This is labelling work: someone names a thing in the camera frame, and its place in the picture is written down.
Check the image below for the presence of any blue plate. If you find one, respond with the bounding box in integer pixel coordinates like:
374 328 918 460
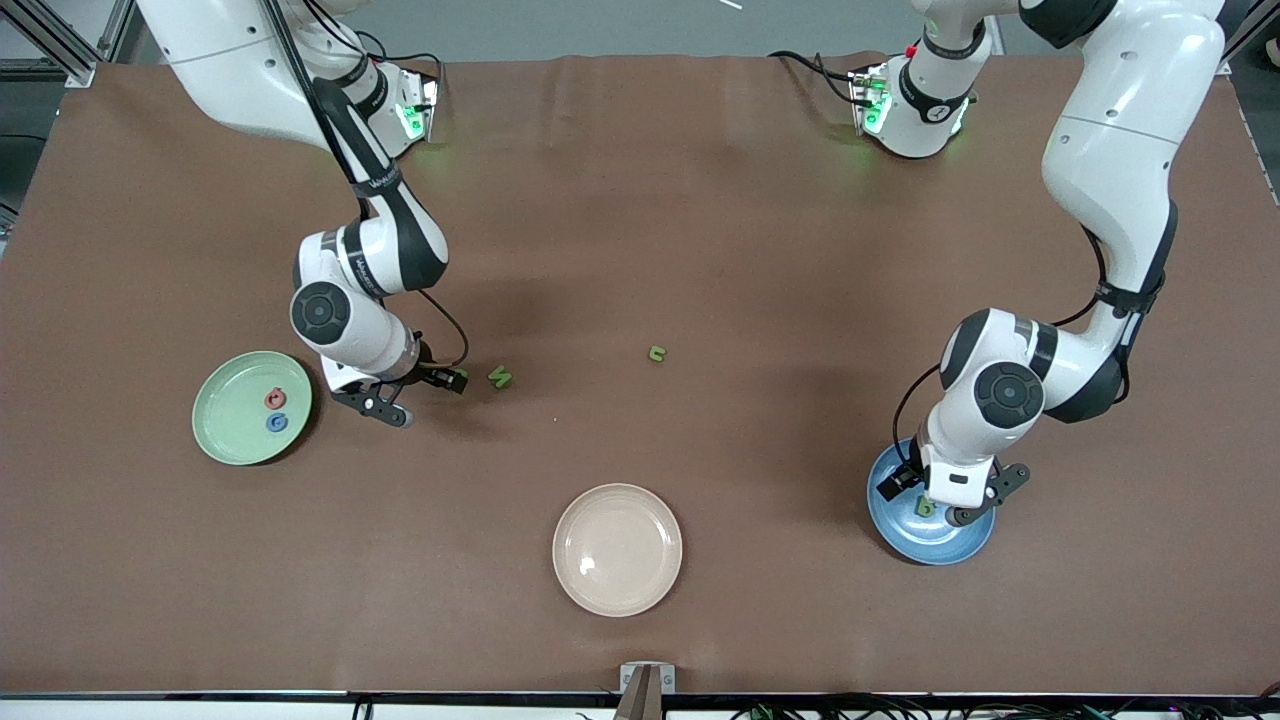
866 437 997 566

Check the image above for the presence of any green plate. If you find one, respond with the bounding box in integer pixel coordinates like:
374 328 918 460
191 350 314 467

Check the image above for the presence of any beige plate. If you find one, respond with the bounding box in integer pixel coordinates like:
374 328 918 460
552 483 684 618

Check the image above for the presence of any silver right base connector panel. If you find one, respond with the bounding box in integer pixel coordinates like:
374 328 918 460
395 78 442 142

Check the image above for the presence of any silver base connector panel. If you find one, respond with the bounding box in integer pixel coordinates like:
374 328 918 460
848 60 894 137
395 78 442 142

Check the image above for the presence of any brown table cover mat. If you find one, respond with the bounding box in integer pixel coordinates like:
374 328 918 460
0 52 1280 696

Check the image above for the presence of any silver left base connector panel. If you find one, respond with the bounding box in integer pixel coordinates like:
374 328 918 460
848 60 894 137

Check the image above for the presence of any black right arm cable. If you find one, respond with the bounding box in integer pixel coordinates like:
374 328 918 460
262 0 471 371

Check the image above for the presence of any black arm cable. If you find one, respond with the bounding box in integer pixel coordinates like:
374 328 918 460
890 222 1136 471
262 0 471 371

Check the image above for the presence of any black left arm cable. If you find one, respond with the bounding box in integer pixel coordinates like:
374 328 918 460
890 222 1136 471

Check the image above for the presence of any black cable bundle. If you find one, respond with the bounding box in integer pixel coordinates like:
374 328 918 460
728 695 1280 720

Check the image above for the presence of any metal camera pole bracket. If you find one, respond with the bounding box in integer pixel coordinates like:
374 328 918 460
615 662 677 720

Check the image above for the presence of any black right base cable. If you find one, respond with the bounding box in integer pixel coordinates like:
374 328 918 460
370 35 444 86

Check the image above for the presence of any black base cable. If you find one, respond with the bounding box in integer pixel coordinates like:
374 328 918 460
768 50 863 109
370 35 444 86

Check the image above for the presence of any black left base cable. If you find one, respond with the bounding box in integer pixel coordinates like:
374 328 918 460
768 50 863 109

